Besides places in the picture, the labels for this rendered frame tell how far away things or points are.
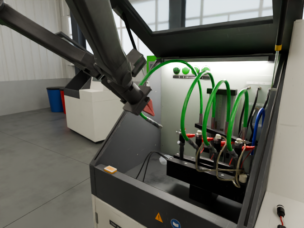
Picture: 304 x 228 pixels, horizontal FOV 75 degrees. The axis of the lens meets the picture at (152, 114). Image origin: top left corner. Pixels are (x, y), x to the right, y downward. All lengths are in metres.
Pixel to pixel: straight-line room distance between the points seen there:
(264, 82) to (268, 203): 0.53
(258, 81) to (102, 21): 0.83
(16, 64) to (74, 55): 6.69
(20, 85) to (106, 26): 7.15
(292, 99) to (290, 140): 0.14
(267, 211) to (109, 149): 0.68
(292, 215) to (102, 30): 0.69
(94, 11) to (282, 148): 0.69
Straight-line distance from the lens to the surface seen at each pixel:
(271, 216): 0.72
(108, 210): 1.02
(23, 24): 0.84
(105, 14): 0.36
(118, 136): 1.03
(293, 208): 0.79
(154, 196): 0.76
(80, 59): 0.80
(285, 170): 0.81
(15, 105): 7.46
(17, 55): 7.50
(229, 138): 0.66
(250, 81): 1.05
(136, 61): 0.58
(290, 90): 0.81
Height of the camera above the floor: 1.40
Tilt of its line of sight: 13 degrees down
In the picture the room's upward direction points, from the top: straight up
